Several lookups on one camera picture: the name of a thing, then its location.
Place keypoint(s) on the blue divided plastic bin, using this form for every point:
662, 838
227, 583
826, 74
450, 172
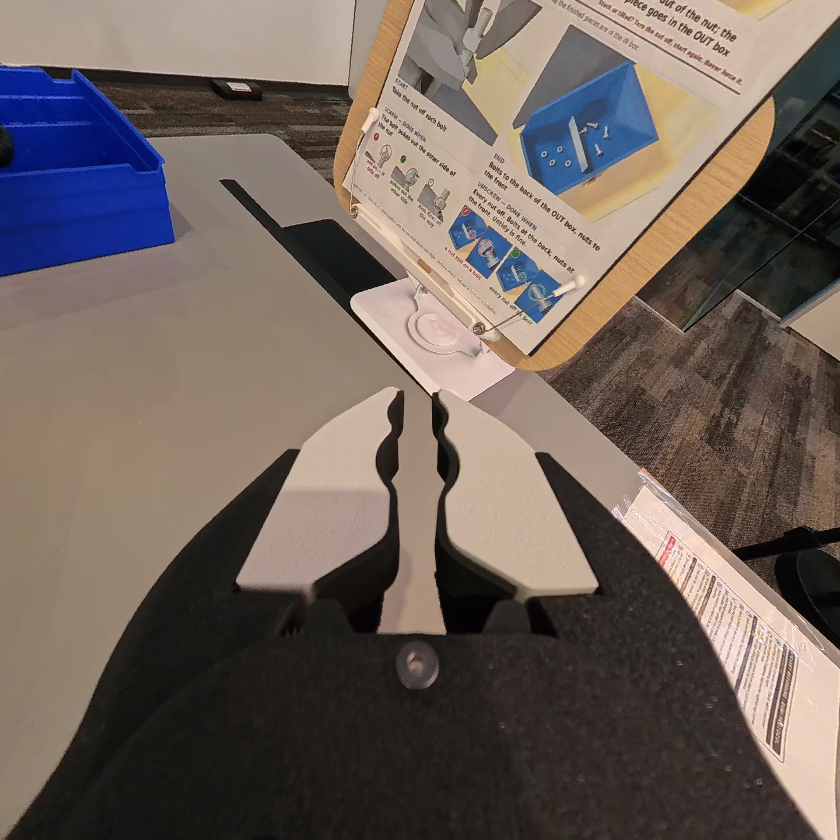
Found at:
79, 210

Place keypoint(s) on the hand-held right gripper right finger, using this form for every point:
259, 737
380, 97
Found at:
518, 512

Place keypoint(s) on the black floor stand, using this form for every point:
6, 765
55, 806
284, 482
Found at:
807, 577

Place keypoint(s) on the laminated instruction sheet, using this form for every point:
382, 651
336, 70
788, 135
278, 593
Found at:
722, 623

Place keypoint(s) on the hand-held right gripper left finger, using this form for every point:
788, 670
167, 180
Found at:
315, 512

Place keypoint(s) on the black box with red label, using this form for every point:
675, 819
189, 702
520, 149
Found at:
236, 88

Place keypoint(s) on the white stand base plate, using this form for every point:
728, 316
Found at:
394, 315

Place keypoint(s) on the printed instruction poster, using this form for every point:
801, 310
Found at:
590, 98

